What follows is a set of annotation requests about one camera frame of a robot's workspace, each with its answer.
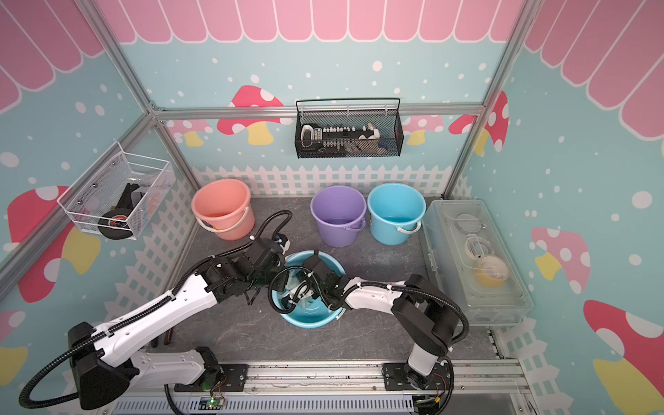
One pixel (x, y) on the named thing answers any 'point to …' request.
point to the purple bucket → (339, 212)
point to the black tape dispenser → (116, 223)
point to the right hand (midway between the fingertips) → (302, 268)
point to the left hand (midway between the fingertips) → (285, 277)
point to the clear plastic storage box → (470, 262)
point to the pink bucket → (224, 206)
